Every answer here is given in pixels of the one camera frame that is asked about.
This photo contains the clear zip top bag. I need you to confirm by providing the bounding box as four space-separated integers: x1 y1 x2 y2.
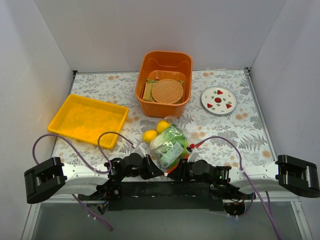
148 116 197 176

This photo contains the green fake pear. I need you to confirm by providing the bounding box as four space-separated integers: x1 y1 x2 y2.
172 140 189 167

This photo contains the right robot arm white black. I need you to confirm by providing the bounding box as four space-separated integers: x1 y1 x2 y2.
167 155 320 199

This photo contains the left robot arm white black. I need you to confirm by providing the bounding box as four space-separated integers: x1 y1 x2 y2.
24 153 164 204

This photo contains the fake green lettuce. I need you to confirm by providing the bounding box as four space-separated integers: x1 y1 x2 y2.
154 124 188 148

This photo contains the yellow fake lemon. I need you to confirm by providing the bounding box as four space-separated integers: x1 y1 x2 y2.
156 120 171 134
142 129 158 144

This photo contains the yellow plastic tray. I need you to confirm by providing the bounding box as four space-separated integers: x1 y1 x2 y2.
47 94 129 150

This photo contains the square woven mat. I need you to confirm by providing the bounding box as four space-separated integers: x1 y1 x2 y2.
142 82 155 102

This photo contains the white plate with strawberries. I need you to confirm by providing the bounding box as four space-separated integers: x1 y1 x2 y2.
200 86 237 116

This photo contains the round woven orange coaster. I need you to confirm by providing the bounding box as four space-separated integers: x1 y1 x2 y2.
151 79 184 104

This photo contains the orange plastic bin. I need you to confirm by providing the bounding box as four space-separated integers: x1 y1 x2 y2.
135 51 193 118

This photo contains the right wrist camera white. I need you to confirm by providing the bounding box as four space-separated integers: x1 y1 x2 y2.
186 147 199 163

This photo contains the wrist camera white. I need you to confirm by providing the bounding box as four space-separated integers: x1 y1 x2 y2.
132 146 146 161
186 147 199 163

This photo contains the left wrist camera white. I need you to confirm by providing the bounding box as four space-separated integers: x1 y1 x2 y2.
132 146 146 161

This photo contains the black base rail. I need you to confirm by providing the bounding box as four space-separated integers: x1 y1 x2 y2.
74 179 261 216

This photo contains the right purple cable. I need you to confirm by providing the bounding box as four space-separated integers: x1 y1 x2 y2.
193 136 283 240

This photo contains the purple cable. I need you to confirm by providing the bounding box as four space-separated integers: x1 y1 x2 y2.
32 131 137 232
193 136 283 240

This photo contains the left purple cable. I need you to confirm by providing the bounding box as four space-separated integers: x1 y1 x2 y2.
32 131 137 232

